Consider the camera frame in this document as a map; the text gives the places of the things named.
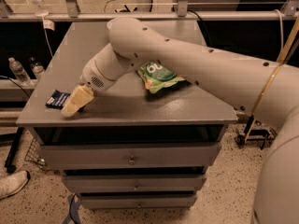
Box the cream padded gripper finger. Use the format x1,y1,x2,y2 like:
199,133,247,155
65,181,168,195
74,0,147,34
61,85,94,117

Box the dark blue rxbar wrapper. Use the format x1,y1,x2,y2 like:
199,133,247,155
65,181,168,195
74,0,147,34
45,90,70,109

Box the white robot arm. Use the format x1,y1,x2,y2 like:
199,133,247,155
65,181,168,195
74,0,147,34
62,18,299,224

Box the clear water bottle right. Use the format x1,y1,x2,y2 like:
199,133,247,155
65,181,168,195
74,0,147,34
29,57,45,80

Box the clear water bottle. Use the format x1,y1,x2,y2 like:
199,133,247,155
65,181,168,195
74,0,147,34
8,57,31,87
29,57,45,80

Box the clear water bottle left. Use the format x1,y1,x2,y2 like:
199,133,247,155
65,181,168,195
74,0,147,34
8,57,31,87

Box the grey drawer cabinet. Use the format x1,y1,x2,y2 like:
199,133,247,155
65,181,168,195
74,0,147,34
17,21,236,209

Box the green snack bag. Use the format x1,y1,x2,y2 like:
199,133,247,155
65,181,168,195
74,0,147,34
137,62,184,94

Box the white sneaker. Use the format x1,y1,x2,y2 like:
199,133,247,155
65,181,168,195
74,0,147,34
0,171,30,199

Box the black wheeled stand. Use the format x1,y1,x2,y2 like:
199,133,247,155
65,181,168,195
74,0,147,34
235,116,277,149

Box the wire basket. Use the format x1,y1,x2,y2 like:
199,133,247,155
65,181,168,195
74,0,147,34
24,139,50,172

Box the blue strap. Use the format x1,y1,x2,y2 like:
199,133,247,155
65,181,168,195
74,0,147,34
62,193,82,224

